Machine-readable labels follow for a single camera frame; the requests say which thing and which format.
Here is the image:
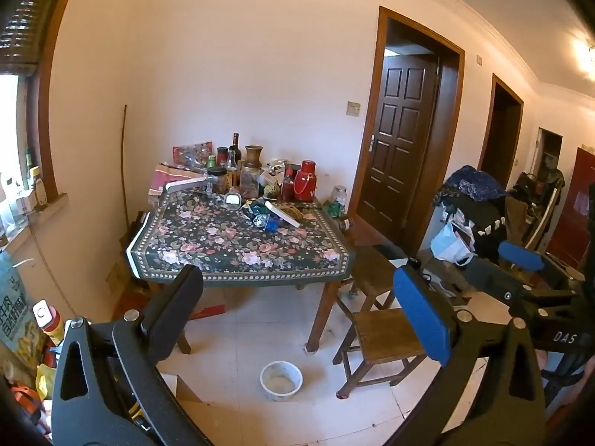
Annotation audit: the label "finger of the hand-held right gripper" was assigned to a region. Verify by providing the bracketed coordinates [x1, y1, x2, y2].
[498, 240, 586, 284]
[464, 258, 579, 311]

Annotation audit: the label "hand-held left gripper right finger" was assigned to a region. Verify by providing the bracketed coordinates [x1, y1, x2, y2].
[386, 260, 547, 446]

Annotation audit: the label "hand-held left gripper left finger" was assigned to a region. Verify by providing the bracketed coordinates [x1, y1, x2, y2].
[51, 265, 210, 446]

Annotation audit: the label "yellow brown paper scraps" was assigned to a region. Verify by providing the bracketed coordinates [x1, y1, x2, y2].
[279, 203, 318, 222]

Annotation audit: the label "red strip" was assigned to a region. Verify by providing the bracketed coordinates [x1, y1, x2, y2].
[188, 304, 226, 322]

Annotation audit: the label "low wooden stool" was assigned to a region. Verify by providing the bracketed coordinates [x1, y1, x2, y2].
[332, 307, 428, 400]

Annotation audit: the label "blue face mask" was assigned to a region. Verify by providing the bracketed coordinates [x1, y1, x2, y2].
[430, 222, 476, 266]

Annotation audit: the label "olive green bag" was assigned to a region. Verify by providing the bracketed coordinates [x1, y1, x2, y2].
[504, 167, 566, 243]

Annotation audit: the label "dark floral tablecloth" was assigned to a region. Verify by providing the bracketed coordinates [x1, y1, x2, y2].
[126, 190, 351, 286]

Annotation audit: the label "red door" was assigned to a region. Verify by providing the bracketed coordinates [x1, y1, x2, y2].
[544, 147, 595, 271]

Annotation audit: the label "blue patterned cloth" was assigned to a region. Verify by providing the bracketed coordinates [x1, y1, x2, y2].
[437, 166, 510, 204]

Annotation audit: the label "cardboard sheet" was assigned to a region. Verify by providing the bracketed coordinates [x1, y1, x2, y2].
[175, 374, 206, 403]

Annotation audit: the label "grey long box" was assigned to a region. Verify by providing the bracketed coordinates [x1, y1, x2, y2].
[165, 177, 210, 194]

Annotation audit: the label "small far doorway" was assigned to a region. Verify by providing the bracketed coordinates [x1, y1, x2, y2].
[534, 127, 564, 183]

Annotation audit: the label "red patterned box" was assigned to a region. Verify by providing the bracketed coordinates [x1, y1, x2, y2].
[148, 164, 198, 197]

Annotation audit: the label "black lid jar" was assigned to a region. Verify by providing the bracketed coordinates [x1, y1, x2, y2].
[207, 167, 228, 194]

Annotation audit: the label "dark wooden doorway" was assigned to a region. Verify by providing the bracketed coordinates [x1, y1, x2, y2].
[479, 73, 525, 187]

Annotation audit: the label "white red bottle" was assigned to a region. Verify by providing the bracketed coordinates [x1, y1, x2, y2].
[32, 300, 64, 345]

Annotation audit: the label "glass jar with dark contents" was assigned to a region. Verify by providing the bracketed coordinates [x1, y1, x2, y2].
[239, 167, 261, 198]

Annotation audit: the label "clear glass bottle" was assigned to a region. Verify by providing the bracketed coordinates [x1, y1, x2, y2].
[226, 146, 239, 187]

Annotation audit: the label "red printed bag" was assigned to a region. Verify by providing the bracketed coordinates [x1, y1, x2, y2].
[173, 142, 215, 169]

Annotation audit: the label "thin wooden stick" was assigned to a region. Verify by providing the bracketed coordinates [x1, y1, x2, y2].
[121, 104, 134, 229]

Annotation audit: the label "yellow plastic bag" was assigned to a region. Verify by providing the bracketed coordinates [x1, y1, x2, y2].
[35, 362, 57, 401]

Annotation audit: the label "brown ceramic vase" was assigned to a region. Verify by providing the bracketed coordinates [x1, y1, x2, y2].
[242, 145, 265, 172]

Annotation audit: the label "brown panelled door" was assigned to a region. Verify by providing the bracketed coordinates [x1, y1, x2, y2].
[357, 56, 440, 242]

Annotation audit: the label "printed shopping bag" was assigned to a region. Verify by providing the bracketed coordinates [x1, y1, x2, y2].
[0, 251, 44, 359]

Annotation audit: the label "red thermos jug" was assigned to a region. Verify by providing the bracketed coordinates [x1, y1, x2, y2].
[293, 160, 318, 203]

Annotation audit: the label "clear plastic bottle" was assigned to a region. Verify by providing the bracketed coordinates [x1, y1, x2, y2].
[30, 166, 50, 210]

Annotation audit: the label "orange object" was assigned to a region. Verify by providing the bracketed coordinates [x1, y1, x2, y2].
[8, 381, 48, 434]

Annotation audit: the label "ceiling light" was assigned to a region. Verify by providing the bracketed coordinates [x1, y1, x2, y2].
[572, 37, 595, 80]

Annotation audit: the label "window blinds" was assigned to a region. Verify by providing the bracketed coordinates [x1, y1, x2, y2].
[0, 0, 54, 74]

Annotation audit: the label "wooden door frame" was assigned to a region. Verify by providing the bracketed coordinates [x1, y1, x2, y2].
[348, 6, 466, 254]

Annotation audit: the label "thin cable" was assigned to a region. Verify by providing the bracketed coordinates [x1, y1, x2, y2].
[25, 223, 83, 319]

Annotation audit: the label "wooden window frame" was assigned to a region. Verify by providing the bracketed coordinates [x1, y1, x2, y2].
[0, 0, 85, 201]

